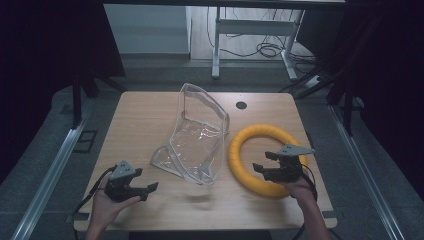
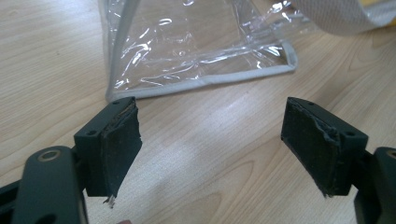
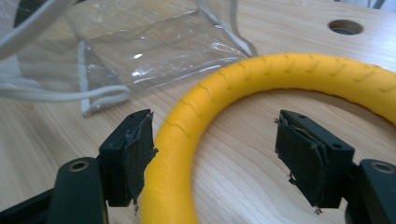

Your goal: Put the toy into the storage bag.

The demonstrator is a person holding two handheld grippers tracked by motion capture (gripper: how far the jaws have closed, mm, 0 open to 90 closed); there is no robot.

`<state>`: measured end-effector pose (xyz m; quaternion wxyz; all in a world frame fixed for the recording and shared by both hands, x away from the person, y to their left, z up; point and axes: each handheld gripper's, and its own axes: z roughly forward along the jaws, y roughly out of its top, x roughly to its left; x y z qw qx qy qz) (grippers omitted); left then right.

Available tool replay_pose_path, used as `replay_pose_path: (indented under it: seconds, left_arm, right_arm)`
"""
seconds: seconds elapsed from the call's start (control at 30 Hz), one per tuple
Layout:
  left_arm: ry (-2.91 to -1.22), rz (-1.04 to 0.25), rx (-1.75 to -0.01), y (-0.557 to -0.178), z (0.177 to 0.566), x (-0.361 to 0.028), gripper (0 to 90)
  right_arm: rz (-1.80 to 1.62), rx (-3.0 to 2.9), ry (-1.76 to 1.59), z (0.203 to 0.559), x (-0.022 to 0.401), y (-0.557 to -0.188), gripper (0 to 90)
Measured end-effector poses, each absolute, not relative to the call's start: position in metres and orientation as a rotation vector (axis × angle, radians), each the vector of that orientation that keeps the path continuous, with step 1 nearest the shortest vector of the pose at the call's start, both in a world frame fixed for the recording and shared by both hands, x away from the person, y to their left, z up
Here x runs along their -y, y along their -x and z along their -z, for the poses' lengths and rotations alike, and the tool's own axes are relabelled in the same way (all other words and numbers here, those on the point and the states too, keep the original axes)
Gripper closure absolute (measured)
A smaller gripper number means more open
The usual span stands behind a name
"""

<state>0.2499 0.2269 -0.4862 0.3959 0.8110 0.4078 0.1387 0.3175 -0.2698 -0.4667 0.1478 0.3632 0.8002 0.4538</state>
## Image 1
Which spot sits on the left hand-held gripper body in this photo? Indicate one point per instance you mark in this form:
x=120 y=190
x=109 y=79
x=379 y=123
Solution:
x=121 y=171

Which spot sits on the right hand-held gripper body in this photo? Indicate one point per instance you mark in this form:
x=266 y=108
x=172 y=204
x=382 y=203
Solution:
x=290 y=163

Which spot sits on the clear plastic bag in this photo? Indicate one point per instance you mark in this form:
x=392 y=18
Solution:
x=196 y=143

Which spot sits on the person's right hand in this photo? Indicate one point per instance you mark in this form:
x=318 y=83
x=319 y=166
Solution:
x=301 y=190

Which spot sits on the person's left hand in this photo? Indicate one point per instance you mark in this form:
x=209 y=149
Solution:
x=105 y=206

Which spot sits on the black floor socket plate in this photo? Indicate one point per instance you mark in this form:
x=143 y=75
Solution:
x=85 y=141

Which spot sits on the black round table grommet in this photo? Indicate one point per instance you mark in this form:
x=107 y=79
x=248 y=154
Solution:
x=241 y=105

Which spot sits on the black metal stand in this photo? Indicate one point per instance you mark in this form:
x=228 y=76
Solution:
x=348 y=110
x=77 y=100

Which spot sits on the white power strip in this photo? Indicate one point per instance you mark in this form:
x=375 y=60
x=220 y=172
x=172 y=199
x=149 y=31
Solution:
x=314 y=81

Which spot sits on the dark curtain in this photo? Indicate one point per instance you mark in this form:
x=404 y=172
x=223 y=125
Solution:
x=390 y=66
x=40 y=66

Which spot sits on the aluminium floor rail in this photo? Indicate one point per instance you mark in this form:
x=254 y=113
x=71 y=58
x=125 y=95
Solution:
x=363 y=173
x=50 y=173

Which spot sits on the white metal desk frame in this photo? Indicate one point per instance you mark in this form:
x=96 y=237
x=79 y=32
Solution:
x=253 y=27

